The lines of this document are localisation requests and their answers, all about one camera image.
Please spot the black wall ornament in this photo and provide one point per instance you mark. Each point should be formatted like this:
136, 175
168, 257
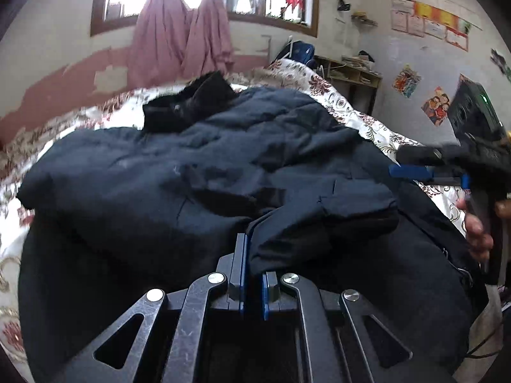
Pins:
343, 5

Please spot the wall poster with figures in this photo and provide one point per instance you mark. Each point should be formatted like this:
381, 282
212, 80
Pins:
436, 105

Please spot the pink curtain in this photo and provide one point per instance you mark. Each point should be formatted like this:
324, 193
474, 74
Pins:
209, 36
159, 40

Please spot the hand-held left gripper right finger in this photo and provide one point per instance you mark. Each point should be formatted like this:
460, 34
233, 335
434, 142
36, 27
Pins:
265, 295

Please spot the bed with floral sheet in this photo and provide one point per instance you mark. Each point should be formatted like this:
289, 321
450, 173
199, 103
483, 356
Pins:
359, 115

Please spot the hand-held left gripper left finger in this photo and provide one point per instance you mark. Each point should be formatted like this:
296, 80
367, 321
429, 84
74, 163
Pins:
242, 263

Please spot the dark navy padded jacket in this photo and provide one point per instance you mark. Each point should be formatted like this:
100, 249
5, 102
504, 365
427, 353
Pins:
199, 167

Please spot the small wall shelf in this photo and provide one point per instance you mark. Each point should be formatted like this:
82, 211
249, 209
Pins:
364, 19

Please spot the wooden open shelf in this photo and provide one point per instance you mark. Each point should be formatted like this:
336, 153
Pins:
359, 78

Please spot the blue backpack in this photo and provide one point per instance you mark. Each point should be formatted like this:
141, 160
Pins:
302, 52

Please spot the person's right hand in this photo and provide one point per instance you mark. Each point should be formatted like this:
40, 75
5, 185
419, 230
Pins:
477, 235

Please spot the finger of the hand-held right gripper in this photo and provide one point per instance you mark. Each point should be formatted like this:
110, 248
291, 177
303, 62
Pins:
411, 170
419, 154

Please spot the colourful cartoon wall poster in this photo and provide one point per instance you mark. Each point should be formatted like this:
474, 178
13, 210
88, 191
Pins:
406, 81

